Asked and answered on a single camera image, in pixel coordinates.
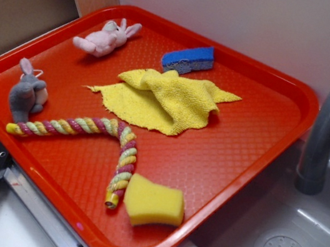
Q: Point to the gray plush bunny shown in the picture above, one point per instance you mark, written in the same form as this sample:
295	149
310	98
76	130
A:
29	95

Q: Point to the pink plush bunny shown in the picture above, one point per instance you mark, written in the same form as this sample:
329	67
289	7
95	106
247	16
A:
106	40

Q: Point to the red plastic tray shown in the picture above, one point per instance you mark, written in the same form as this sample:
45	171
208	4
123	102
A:
210	165

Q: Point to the blue sponge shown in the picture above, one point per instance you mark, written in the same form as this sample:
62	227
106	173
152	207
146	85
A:
188	60

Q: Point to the yellow cloth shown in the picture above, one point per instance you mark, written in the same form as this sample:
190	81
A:
164	102

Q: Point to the yellow sponge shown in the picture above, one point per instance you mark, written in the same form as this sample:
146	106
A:
150	203

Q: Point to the multicolour twisted rope toy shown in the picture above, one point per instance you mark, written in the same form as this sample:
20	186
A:
110	127

